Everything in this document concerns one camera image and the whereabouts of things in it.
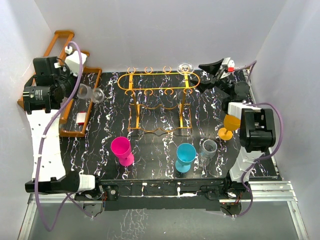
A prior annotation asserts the blue plastic wine glass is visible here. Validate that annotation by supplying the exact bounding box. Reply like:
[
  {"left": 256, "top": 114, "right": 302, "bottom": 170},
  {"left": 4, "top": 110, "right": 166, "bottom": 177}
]
[{"left": 175, "top": 143, "right": 197, "bottom": 173}]

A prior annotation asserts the clear flute glass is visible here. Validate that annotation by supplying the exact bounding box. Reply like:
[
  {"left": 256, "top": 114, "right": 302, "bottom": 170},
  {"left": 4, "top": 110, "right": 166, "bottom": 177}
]
[
  {"left": 176, "top": 62, "right": 194, "bottom": 104},
  {"left": 77, "top": 83, "right": 105, "bottom": 104}
]

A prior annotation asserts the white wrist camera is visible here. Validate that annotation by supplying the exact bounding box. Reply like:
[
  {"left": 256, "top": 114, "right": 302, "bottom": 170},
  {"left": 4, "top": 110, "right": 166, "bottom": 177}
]
[
  {"left": 217, "top": 57, "right": 235, "bottom": 80},
  {"left": 64, "top": 46, "right": 80, "bottom": 77}
]

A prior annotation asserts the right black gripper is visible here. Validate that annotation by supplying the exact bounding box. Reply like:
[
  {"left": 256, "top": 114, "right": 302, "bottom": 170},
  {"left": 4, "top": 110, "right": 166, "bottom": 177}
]
[{"left": 190, "top": 59, "right": 234, "bottom": 97}]

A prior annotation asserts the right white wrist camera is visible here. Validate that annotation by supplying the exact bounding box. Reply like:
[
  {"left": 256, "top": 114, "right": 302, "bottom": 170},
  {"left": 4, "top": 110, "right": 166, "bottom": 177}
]
[{"left": 217, "top": 57, "right": 235, "bottom": 80}]

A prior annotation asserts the orange wooden stepped shelf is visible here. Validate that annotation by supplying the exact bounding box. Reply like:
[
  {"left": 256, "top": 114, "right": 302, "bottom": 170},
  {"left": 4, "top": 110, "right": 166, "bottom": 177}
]
[{"left": 17, "top": 30, "right": 102, "bottom": 137}]

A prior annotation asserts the purple cable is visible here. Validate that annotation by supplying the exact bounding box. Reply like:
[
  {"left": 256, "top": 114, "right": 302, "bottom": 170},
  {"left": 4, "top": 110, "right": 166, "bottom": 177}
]
[
  {"left": 33, "top": 41, "right": 106, "bottom": 232},
  {"left": 224, "top": 59, "right": 285, "bottom": 221}
]

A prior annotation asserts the black table front rail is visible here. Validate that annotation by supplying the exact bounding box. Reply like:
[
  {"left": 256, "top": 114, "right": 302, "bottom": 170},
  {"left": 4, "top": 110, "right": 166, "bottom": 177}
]
[{"left": 75, "top": 177, "right": 250, "bottom": 211}]

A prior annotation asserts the clear flute glass front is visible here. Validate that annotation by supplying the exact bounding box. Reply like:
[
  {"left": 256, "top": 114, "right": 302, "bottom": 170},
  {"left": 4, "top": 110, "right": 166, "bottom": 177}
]
[{"left": 77, "top": 83, "right": 105, "bottom": 104}]

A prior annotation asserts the clear grey wine glass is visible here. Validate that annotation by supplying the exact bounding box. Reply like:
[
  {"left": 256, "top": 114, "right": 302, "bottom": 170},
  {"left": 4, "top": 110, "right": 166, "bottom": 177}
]
[{"left": 198, "top": 139, "right": 218, "bottom": 167}]

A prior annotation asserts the orange plastic wine glass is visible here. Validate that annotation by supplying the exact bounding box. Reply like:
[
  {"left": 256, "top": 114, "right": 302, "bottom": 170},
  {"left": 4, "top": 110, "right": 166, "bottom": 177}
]
[{"left": 218, "top": 114, "right": 241, "bottom": 141}]

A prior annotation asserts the gold wire wine glass rack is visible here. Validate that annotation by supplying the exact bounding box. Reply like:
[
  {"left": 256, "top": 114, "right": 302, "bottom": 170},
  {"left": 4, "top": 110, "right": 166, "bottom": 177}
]
[{"left": 117, "top": 66, "right": 200, "bottom": 134}]

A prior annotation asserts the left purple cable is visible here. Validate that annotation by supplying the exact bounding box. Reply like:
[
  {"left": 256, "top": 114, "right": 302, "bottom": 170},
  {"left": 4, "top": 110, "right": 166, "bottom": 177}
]
[{"left": 33, "top": 41, "right": 106, "bottom": 232}]

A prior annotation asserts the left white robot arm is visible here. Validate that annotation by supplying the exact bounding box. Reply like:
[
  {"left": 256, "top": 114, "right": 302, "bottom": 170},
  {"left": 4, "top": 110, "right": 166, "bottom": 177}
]
[{"left": 22, "top": 52, "right": 104, "bottom": 200}]

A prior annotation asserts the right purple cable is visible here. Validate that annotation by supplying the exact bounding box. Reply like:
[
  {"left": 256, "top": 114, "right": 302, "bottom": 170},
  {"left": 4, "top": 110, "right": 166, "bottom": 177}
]
[{"left": 224, "top": 59, "right": 285, "bottom": 221}]

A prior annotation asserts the small red white box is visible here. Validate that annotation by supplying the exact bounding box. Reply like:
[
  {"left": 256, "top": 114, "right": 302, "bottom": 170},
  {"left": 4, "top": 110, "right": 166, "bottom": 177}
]
[{"left": 75, "top": 112, "right": 87, "bottom": 125}]

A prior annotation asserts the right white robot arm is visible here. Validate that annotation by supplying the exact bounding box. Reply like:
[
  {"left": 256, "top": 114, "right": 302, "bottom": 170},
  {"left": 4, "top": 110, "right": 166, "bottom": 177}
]
[{"left": 193, "top": 57, "right": 276, "bottom": 199}]

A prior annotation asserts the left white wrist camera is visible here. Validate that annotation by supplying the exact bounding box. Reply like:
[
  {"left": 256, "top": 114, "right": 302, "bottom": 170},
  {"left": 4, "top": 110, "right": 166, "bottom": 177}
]
[{"left": 64, "top": 46, "right": 80, "bottom": 77}]

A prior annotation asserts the pink plastic wine glass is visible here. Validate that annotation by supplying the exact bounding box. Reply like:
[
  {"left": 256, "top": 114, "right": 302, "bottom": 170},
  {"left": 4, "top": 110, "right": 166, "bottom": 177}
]
[{"left": 110, "top": 136, "right": 134, "bottom": 167}]

